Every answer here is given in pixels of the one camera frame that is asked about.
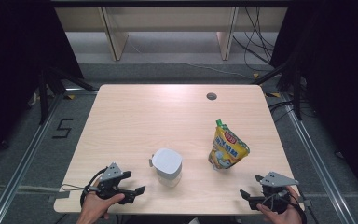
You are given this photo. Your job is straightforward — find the aluminium floor rail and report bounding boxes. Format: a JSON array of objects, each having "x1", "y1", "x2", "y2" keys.
[
  {"x1": 279, "y1": 92, "x2": 357, "y2": 224},
  {"x1": 0, "y1": 88, "x2": 99, "y2": 224}
]

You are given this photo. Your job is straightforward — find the black tape floor number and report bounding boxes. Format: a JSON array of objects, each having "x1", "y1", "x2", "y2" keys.
[{"x1": 51, "y1": 118, "x2": 75, "y2": 139}]

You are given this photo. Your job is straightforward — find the bundle of black hanging cables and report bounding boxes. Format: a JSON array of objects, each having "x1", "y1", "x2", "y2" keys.
[{"x1": 232, "y1": 7, "x2": 276, "y2": 73}]

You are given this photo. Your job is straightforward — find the clear jar with grey lid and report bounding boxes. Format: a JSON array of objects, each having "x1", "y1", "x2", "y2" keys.
[{"x1": 148, "y1": 147, "x2": 184, "y2": 188}]

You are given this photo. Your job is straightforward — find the yellow seasoning pouch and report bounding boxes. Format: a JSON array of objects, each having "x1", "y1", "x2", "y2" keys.
[{"x1": 207, "y1": 119, "x2": 251, "y2": 171}]

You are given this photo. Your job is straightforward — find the black curtain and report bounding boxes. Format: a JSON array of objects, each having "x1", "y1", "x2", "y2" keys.
[
  {"x1": 269, "y1": 0, "x2": 358, "y2": 200},
  {"x1": 0, "y1": 0, "x2": 85, "y2": 171}
]

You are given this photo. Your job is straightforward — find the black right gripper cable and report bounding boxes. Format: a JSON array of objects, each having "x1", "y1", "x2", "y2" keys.
[{"x1": 296, "y1": 195, "x2": 308, "y2": 224}]

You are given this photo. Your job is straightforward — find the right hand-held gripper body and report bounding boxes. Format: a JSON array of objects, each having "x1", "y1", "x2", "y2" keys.
[{"x1": 247, "y1": 171, "x2": 300, "y2": 214}]

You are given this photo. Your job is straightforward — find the person's left hand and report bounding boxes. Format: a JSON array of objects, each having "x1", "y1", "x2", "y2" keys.
[{"x1": 76, "y1": 181, "x2": 126, "y2": 224}]

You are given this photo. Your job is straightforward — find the black floor cables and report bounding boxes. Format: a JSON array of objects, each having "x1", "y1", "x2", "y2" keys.
[{"x1": 268, "y1": 100, "x2": 295, "y2": 123}]

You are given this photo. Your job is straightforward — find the person's right hand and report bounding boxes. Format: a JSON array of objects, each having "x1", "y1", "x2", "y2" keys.
[{"x1": 255, "y1": 186, "x2": 304, "y2": 224}]

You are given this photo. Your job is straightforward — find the black metal stand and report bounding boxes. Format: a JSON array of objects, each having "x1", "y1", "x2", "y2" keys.
[
  {"x1": 36, "y1": 64, "x2": 98, "y2": 126},
  {"x1": 251, "y1": 55, "x2": 304, "y2": 121}
]

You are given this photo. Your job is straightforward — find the grey tape strip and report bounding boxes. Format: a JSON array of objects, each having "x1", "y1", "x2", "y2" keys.
[
  {"x1": 48, "y1": 190, "x2": 71, "y2": 203},
  {"x1": 297, "y1": 195, "x2": 312, "y2": 207}
]

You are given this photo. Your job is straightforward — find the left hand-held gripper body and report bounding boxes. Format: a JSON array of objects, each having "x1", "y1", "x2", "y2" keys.
[{"x1": 96, "y1": 161, "x2": 129, "y2": 200}]

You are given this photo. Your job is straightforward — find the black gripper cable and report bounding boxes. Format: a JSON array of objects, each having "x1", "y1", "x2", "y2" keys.
[
  {"x1": 79, "y1": 167, "x2": 107, "y2": 207},
  {"x1": 296, "y1": 195, "x2": 308, "y2": 224}
]

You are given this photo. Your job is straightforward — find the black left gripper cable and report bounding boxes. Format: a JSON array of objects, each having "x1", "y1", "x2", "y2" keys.
[{"x1": 79, "y1": 167, "x2": 107, "y2": 207}]

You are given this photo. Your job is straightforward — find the thin grey lanyard loop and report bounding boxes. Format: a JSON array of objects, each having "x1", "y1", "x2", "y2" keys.
[{"x1": 61, "y1": 183, "x2": 90, "y2": 191}]

